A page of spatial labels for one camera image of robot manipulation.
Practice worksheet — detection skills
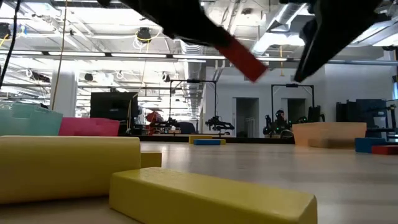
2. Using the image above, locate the blue wooden block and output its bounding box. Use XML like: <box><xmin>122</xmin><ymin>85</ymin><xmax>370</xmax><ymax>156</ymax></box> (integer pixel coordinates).
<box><xmin>354</xmin><ymin>137</ymin><xmax>387</xmax><ymax>154</ymax></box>
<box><xmin>193</xmin><ymin>139</ymin><xmax>222</xmax><ymax>146</ymax></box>

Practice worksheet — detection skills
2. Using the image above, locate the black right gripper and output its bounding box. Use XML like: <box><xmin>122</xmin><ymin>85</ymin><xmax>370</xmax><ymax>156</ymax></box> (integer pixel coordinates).
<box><xmin>279</xmin><ymin>0</ymin><xmax>385</xmax><ymax>83</ymax></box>

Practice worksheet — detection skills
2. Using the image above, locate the red plastic bin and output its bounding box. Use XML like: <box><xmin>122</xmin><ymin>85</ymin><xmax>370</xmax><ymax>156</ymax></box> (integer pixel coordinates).
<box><xmin>58</xmin><ymin>117</ymin><xmax>121</xmax><ymax>137</ymax></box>

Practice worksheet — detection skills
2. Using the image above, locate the black frame stand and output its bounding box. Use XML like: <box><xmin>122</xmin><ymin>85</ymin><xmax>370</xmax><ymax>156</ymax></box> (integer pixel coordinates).
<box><xmin>271</xmin><ymin>83</ymin><xmax>315</xmax><ymax>124</ymax></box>
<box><xmin>169</xmin><ymin>79</ymin><xmax>218</xmax><ymax>135</ymax></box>

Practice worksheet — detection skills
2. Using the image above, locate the red wooden block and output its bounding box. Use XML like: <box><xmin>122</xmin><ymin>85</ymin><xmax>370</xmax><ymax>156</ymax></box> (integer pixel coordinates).
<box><xmin>371</xmin><ymin>144</ymin><xmax>398</xmax><ymax>156</ymax></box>
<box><xmin>216</xmin><ymin>34</ymin><xmax>269</xmax><ymax>83</ymax></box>

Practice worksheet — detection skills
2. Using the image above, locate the yellow wooden cylinder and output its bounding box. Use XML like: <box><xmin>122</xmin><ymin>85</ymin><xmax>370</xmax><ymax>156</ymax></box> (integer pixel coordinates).
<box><xmin>0</xmin><ymin>135</ymin><xmax>141</xmax><ymax>205</ymax></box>

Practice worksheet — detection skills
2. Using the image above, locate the white tube light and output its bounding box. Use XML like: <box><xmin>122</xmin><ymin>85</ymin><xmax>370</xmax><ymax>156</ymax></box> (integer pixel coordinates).
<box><xmin>258</xmin><ymin>56</ymin><xmax>289</xmax><ymax>62</ymax></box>
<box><xmin>172</xmin><ymin>54</ymin><xmax>226</xmax><ymax>60</ymax></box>
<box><xmin>111</xmin><ymin>53</ymin><xmax>168</xmax><ymax>58</ymax></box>
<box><xmin>48</xmin><ymin>51</ymin><xmax>106</xmax><ymax>57</ymax></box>

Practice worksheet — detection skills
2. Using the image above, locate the green plastic bin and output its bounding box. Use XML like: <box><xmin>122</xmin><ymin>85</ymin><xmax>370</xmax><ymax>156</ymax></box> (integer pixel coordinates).
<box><xmin>0</xmin><ymin>102</ymin><xmax>63</xmax><ymax>137</ymax></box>

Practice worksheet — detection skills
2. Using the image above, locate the white building column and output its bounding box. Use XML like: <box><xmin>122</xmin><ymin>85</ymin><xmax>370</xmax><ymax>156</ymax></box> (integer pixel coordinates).
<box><xmin>50</xmin><ymin>60</ymin><xmax>78</xmax><ymax>118</ymax></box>

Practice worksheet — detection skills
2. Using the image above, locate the orange plastic bin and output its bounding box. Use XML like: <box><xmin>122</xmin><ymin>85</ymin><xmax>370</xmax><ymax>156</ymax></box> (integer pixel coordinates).
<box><xmin>292</xmin><ymin>121</ymin><xmax>368</xmax><ymax>149</ymax></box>

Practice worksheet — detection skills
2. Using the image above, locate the red background object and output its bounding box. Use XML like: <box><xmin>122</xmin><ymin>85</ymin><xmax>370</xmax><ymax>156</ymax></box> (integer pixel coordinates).
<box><xmin>146</xmin><ymin>111</ymin><xmax>164</xmax><ymax>124</ymax></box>

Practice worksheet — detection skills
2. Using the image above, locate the yellow hanging cable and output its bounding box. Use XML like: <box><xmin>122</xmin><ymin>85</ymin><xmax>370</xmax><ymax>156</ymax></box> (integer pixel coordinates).
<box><xmin>51</xmin><ymin>0</ymin><xmax>68</xmax><ymax>113</ymax></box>

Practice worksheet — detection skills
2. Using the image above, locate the black rectangular screen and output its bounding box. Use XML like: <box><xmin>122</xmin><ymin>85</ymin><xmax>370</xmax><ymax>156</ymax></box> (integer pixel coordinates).
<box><xmin>90</xmin><ymin>91</ymin><xmax>139</xmax><ymax>122</ymax></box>

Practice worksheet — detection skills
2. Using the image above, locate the dark blue black cabinet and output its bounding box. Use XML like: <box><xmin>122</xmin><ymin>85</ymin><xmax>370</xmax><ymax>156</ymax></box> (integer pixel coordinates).
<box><xmin>335</xmin><ymin>98</ymin><xmax>389</xmax><ymax>139</ymax></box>

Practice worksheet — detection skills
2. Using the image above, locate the black round overhead camera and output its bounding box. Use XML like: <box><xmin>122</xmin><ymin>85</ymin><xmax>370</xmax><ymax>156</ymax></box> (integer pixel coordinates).
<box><xmin>136</xmin><ymin>27</ymin><xmax>152</xmax><ymax>44</ymax></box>

